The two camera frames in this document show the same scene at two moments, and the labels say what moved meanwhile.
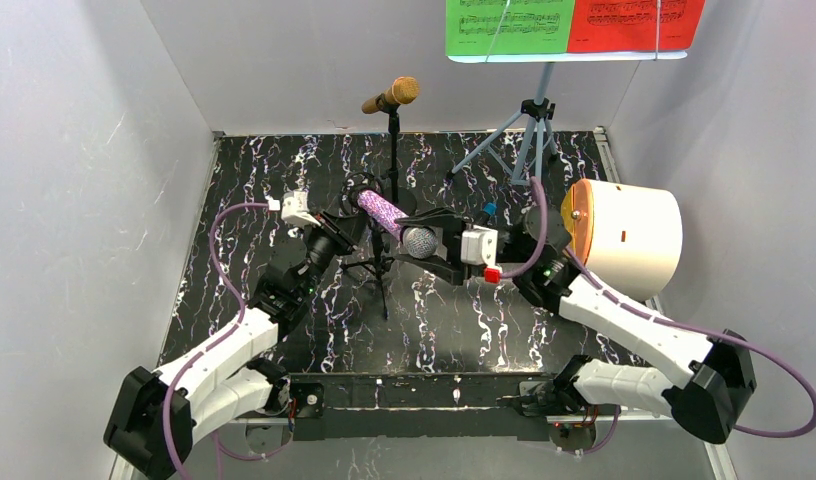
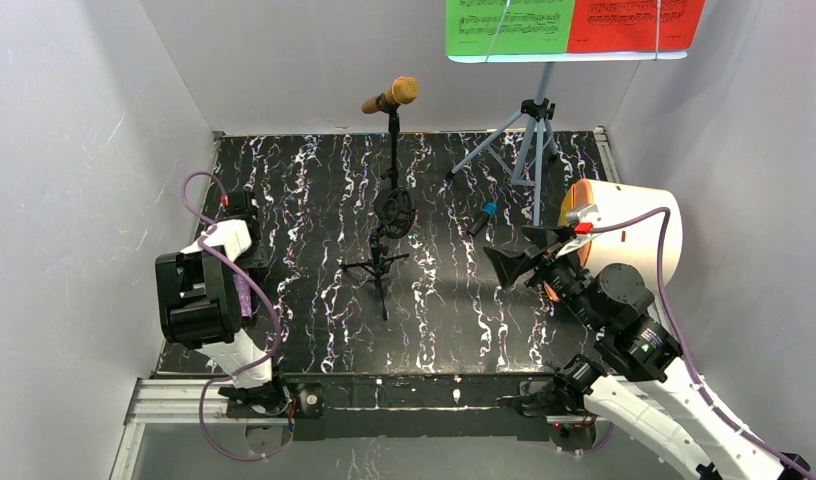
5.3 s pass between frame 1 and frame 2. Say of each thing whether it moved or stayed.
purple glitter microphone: moved
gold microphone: stayed
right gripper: moved
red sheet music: stayed
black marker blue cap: stayed
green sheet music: stayed
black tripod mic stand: moved
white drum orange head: stayed
